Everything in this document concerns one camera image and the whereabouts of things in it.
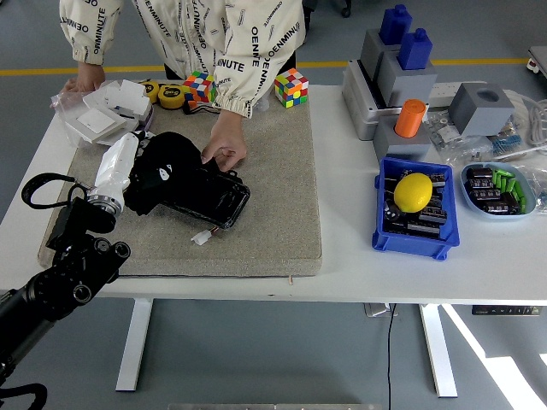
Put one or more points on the blue plastic bin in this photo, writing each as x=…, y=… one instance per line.
x=444, y=239

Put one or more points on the grey-brown mat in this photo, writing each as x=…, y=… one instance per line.
x=265, y=213

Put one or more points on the clear bag of small parts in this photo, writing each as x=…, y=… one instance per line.
x=470, y=151

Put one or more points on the light grey base box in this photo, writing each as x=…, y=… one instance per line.
x=357, y=102

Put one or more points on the white power strip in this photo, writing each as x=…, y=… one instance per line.
x=444, y=91

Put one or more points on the black rag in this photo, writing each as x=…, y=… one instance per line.
x=179, y=149

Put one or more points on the black chair castor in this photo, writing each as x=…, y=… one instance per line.
x=345, y=8

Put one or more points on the person's right hand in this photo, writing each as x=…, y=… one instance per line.
x=89, y=77

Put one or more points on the blue bottle-shaped block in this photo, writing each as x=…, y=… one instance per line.
x=415, y=50
x=395, y=25

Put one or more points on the grey box under table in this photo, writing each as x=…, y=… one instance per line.
x=378, y=309

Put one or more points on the white table leg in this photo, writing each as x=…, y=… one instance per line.
x=440, y=354
x=134, y=341

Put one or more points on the grey cart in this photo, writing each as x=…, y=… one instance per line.
x=539, y=60

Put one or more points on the purple tray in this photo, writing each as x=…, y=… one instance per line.
x=147, y=121

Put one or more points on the clear bag of screws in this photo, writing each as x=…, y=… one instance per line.
x=444, y=132

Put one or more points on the orange cylinder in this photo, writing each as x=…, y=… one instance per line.
x=410, y=119

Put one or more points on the light blue dish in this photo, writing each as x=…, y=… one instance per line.
x=466, y=200

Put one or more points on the clear plastic box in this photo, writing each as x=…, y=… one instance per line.
x=85, y=136

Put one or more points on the grey block with round hole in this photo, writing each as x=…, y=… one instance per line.
x=474, y=115

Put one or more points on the black table control panel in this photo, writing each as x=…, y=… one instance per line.
x=504, y=311

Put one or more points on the person's left hand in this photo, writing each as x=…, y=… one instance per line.
x=228, y=140

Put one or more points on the bag of blue resistors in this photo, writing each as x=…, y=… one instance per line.
x=508, y=143

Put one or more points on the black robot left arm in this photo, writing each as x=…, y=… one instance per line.
x=64, y=273

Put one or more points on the green battery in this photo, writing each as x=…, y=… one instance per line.
x=523, y=205
x=496, y=179
x=506, y=173
x=504, y=183
x=519, y=190

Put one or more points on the person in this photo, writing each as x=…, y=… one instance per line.
x=192, y=30

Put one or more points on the person's left forearm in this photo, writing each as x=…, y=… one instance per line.
x=248, y=81

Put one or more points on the yellow tape measure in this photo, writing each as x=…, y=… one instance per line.
x=171, y=96
x=150, y=90

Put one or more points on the yellow lemon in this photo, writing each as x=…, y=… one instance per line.
x=412, y=192

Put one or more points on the clear plastic bag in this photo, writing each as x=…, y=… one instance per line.
x=538, y=183
x=64, y=102

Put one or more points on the person's right forearm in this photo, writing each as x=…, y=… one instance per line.
x=85, y=30

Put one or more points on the colourful puzzle cube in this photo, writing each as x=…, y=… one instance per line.
x=199, y=87
x=292, y=87

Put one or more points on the grey holder block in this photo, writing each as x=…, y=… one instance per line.
x=372, y=51
x=410, y=87
x=406, y=149

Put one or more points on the white cardboard piece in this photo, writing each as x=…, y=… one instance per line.
x=128, y=96

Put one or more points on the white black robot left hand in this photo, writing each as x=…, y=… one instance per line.
x=113, y=166

